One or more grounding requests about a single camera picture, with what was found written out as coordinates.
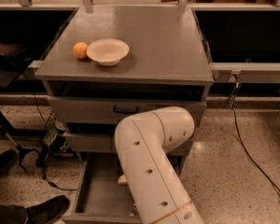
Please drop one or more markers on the black tripod stand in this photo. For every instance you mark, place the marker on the black tripod stand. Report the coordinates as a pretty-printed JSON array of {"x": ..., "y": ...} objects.
[{"x": 10, "y": 132}]

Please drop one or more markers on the black shoe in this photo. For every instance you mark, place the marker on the black shoe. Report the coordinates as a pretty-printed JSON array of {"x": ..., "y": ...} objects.
[
  {"x": 44, "y": 213},
  {"x": 6, "y": 159}
]

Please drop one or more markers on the grey drawer cabinet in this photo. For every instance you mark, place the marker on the grey drawer cabinet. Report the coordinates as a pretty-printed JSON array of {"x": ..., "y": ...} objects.
[{"x": 166, "y": 61}]

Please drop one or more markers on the black shoe lower left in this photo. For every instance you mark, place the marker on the black shoe lower left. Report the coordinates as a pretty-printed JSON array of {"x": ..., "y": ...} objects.
[{"x": 44, "y": 213}]

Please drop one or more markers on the black shoe upper left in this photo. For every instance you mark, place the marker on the black shoe upper left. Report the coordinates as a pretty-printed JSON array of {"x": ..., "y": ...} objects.
[{"x": 6, "y": 159}]

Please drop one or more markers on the black top drawer handle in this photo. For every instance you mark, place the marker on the black top drawer handle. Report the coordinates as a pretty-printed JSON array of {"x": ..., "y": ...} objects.
[{"x": 124, "y": 111}]

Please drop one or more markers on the grey middle drawer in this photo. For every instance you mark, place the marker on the grey middle drawer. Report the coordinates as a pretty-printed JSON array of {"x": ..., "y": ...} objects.
[{"x": 104, "y": 143}]

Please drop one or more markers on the green packet on floor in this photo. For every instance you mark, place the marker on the green packet on floor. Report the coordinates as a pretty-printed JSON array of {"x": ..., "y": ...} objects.
[{"x": 55, "y": 141}]

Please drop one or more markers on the white paper bowl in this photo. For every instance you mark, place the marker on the white paper bowl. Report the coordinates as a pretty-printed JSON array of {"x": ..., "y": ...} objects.
[{"x": 107, "y": 51}]

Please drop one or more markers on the black device on stand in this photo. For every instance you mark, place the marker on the black device on stand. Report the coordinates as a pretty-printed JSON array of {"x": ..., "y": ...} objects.
[{"x": 13, "y": 57}]

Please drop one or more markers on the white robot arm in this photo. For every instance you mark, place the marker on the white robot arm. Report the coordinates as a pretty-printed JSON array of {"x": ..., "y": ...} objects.
[{"x": 142, "y": 142}]

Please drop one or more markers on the grey top drawer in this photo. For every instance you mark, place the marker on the grey top drawer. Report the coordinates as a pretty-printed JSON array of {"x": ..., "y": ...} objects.
[{"x": 100, "y": 110}]

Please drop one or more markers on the orange fruit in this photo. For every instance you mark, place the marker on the orange fruit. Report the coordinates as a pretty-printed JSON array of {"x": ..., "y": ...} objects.
[{"x": 79, "y": 50}]

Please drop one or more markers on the grey open bottom drawer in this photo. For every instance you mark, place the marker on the grey open bottom drawer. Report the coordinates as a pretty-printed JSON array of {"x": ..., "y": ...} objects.
[{"x": 100, "y": 199}]

